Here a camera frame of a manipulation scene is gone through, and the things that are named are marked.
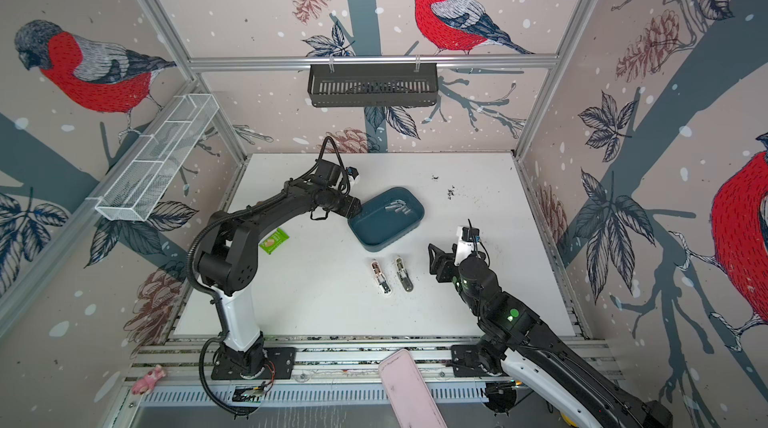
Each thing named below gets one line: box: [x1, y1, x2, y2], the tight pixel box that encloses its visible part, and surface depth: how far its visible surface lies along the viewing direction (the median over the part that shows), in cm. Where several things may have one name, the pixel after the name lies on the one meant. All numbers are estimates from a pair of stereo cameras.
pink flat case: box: [378, 348, 448, 428], surface depth 70 cm
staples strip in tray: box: [384, 199, 411, 214], surface depth 106 cm
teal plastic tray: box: [348, 187, 425, 252], surface depth 102 cm
